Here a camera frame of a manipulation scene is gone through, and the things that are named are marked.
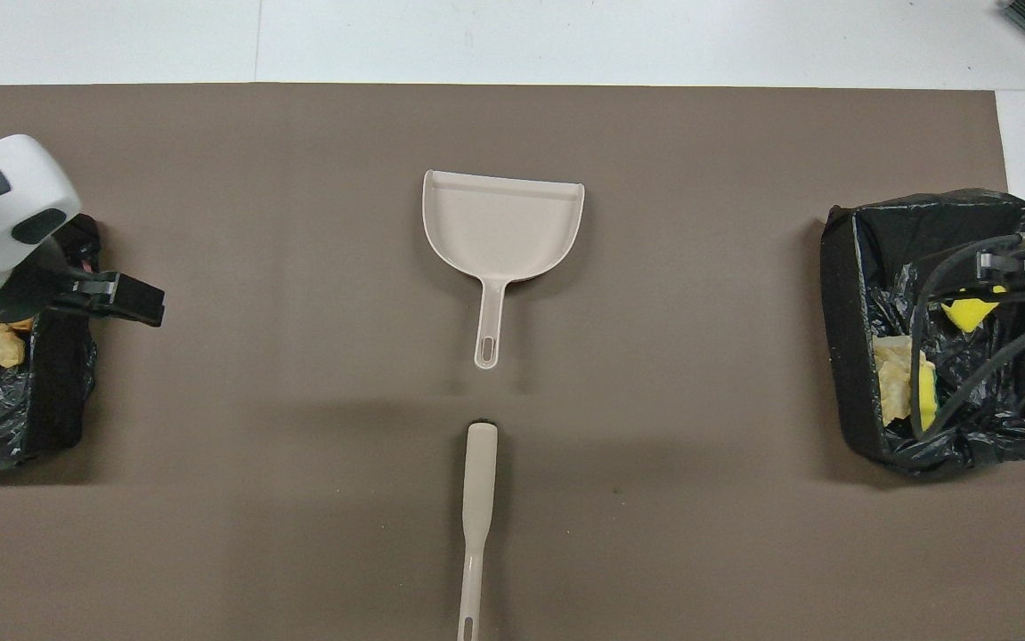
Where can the pale bread chunk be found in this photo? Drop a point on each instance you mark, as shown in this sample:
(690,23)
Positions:
(895,352)

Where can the bin with black bag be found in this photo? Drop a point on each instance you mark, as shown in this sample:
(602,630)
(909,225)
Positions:
(4,409)
(1011,418)

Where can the yellow sponge with green side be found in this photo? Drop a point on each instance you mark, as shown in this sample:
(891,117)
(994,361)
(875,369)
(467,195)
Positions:
(926,396)

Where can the large notched yellow sponge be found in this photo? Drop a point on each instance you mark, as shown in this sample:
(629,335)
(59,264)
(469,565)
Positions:
(966,313)

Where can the beige hand brush black bristles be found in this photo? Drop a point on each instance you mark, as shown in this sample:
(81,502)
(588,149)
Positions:
(479,499)

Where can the beige plastic dustpan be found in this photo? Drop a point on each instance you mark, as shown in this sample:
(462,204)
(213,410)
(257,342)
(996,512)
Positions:
(499,223)

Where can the large striped croissant piece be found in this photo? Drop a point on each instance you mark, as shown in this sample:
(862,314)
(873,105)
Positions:
(893,401)

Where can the brown table mat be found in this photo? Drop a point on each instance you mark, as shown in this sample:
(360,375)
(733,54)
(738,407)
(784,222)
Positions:
(512,125)

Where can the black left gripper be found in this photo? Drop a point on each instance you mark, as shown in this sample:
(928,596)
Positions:
(36,280)

